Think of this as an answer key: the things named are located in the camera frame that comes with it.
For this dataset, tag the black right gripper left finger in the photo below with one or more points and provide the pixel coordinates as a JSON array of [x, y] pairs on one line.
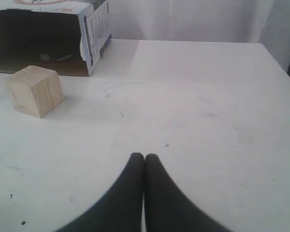
[[120, 208]]

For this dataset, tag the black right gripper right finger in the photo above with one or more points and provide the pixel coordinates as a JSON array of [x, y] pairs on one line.
[[167, 209]]

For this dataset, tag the light wooden cube block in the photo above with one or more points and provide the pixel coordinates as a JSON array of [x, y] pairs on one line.
[[35, 91]]

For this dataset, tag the printed cardboard milk box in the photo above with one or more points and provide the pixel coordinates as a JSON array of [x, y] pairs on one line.
[[67, 36]]

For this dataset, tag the white backdrop curtain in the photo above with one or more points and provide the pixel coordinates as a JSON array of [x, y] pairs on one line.
[[235, 21]]

